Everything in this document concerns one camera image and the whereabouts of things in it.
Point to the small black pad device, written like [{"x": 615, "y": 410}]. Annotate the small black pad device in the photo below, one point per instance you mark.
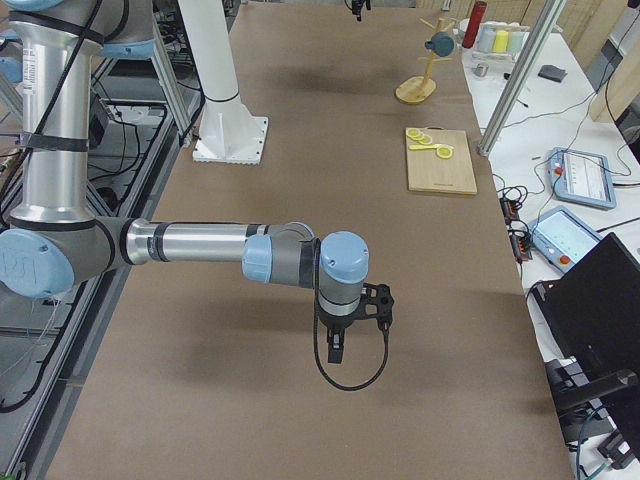
[{"x": 552, "y": 73}]

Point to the aluminium frame post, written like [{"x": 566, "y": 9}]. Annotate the aluminium frame post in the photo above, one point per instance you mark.
[{"x": 533, "y": 46}]

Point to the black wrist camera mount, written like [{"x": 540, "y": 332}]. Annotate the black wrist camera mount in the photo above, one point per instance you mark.
[{"x": 377, "y": 303}]

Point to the yellow cup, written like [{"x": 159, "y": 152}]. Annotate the yellow cup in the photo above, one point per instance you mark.
[{"x": 501, "y": 40}]

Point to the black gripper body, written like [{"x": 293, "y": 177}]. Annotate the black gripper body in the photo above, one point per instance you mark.
[
  {"x": 357, "y": 6},
  {"x": 335, "y": 323}
]

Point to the lemon slice pair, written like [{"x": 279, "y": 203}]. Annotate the lemon slice pair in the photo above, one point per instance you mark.
[{"x": 444, "y": 151}]

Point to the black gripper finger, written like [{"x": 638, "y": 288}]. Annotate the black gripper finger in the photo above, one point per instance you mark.
[{"x": 335, "y": 345}]

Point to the white pedestal column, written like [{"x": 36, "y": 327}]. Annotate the white pedestal column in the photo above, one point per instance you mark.
[{"x": 228, "y": 132}]

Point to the blue teach pendant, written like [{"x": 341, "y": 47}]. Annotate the blue teach pendant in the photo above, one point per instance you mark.
[
  {"x": 582, "y": 178},
  {"x": 562, "y": 238}
]

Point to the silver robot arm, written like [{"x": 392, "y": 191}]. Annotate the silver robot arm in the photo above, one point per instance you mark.
[{"x": 55, "y": 242}]

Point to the far blue teach pendant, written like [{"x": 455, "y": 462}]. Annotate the far blue teach pendant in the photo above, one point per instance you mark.
[{"x": 582, "y": 178}]

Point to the red thermos bottle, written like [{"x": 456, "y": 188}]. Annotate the red thermos bottle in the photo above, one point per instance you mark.
[{"x": 473, "y": 26}]

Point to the near blue teach pendant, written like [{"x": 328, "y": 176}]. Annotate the near blue teach pendant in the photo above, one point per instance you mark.
[{"x": 562, "y": 238}]

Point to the wooden cutting board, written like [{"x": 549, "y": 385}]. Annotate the wooden cutting board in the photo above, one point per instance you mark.
[{"x": 428, "y": 173}]

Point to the grey cup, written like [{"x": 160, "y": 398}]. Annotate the grey cup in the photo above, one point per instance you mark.
[{"x": 486, "y": 39}]

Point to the lemon slice stack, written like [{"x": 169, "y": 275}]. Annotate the lemon slice stack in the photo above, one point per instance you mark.
[{"x": 419, "y": 136}]

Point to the dark teal mug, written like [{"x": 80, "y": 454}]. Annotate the dark teal mug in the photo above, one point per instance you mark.
[{"x": 441, "y": 44}]

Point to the wooden mug rack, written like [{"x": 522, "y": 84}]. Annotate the wooden mug rack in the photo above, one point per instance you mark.
[{"x": 417, "y": 89}]

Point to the light blue cup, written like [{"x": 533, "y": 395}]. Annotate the light blue cup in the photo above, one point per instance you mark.
[{"x": 515, "y": 42}]

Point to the yellow plastic knife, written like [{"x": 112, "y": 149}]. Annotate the yellow plastic knife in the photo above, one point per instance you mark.
[{"x": 416, "y": 147}]

